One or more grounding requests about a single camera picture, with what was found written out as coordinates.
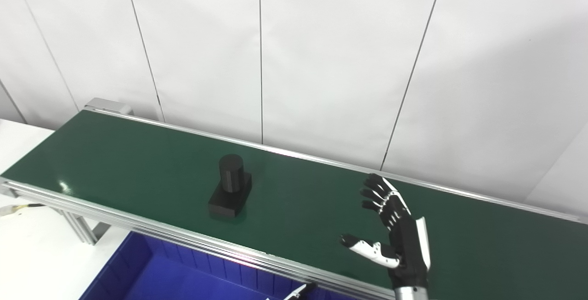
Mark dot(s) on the green conveyor belt aluminium frame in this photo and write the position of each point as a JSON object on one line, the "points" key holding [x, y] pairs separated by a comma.
{"points": [[138, 162]]}

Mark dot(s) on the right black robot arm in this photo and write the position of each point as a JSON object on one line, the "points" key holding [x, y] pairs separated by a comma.
{"points": [[411, 293]]}

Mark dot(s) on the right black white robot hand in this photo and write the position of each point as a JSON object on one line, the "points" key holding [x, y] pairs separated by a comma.
{"points": [[406, 249]]}

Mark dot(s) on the grey conveyor motor housing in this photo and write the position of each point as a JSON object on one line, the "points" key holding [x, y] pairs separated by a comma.
{"points": [[108, 105]]}

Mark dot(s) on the aluminium conveyor leg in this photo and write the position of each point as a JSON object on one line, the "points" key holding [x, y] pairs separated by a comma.
{"points": [[82, 229]]}

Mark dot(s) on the black cylinder block part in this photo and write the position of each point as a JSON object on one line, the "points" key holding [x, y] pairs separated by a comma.
{"points": [[229, 185]]}

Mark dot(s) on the blue plastic bin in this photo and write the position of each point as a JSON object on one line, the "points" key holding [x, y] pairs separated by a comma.
{"points": [[174, 277]]}

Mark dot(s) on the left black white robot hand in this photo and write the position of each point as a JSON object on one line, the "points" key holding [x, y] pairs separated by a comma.
{"points": [[303, 291]]}

